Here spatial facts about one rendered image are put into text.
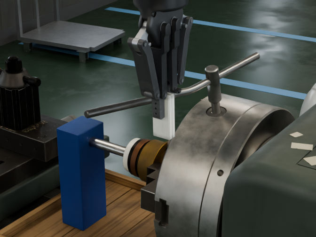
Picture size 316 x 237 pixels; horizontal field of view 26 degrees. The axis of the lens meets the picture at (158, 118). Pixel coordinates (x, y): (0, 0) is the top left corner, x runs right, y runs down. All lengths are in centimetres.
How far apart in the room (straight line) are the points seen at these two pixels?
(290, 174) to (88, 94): 371
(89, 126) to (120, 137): 255
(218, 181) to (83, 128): 40
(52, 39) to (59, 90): 79
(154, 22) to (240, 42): 478
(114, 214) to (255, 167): 64
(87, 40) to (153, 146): 404
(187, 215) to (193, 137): 13
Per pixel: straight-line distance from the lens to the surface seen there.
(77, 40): 532
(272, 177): 93
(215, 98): 112
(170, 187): 112
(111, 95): 455
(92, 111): 99
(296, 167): 94
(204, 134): 112
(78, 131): 138
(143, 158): 128
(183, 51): 98
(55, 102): 447
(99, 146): 138
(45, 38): 540
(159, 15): 92
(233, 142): 109
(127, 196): 159
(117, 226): 148
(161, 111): 98
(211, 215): 109
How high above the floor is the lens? 169
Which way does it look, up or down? 24 degrees down
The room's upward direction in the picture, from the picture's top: straight up
